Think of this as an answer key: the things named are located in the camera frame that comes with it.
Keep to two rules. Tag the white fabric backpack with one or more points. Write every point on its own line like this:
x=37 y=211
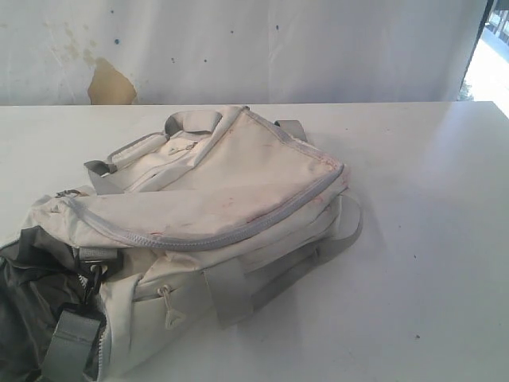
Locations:
x=222 y=211

